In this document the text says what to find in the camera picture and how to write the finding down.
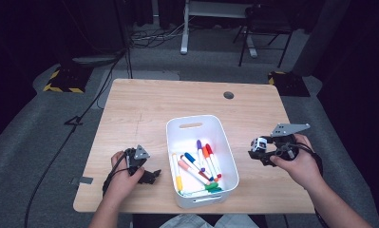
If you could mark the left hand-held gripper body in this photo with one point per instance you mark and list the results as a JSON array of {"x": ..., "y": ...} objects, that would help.
[{"x": 135, "y": 160}]

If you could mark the purple marker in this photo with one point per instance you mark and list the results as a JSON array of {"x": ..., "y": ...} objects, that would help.
[{"x": 199, "y": 148}]

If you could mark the person's left hand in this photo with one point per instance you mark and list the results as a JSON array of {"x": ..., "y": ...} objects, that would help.
[{"x": 122, "y": 186}]

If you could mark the grey table grommet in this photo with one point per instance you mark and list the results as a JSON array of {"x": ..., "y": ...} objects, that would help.
[{"x": 228, "y": 95}]

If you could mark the black yellow striped floor base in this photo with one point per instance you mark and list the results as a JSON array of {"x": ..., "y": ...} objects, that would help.
[
  {"x": 288, "y": 84},
  {"x": 66, "y": 80}
]

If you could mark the dark green marker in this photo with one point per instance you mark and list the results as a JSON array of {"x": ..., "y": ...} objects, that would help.
[{"x": 217, "y": 190}]

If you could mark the person's right hand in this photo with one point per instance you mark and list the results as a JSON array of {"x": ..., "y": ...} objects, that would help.
[{"x": 301, "y": 169}]

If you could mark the pink marker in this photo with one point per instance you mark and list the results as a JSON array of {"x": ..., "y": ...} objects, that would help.
[{"x": 184, "y": 165}]

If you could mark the grey tape strip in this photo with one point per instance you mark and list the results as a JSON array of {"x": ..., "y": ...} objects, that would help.
[{"x": 82, "y": 180}]

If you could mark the grey curtain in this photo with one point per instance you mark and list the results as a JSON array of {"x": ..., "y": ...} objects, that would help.
[{"x": 320, "y": 38}]

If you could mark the white toy police car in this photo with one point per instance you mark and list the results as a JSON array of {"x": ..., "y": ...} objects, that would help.
[{"x": 260, "y": 144}]

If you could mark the blue marker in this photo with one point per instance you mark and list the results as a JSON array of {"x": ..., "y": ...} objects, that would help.
[{"x": 189, "y": 157}]

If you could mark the person's light grey trousers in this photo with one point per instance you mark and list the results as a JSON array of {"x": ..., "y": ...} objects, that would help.
[{"x": 184, "y": 222}]

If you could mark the light green marker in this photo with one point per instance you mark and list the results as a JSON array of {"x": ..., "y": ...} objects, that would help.
[{"x": 212, "y": 186}]

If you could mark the yellow marker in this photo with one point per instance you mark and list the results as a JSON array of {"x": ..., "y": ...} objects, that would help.
[{"x": 178, "y": 183}]

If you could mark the white plastic bin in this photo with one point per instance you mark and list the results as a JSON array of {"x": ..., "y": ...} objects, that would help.
[{"x": 184, "y": 136}]

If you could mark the black chair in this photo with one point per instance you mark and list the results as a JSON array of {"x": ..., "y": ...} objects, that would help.
[{"x": 266, "y": 23}]

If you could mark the orange marker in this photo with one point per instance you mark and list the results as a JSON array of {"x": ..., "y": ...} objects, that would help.
[{"x": 206, "y": 153}]

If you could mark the black stand pole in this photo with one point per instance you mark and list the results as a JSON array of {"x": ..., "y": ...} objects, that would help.
[{"x": 124, "y": 38}]

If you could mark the white desk frame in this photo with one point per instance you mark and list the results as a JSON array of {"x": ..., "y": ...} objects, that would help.
[{"x": 184, "y": 28}]

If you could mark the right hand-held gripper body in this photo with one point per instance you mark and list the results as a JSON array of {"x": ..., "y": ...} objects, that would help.
[{"x": 287, "y": 144}]

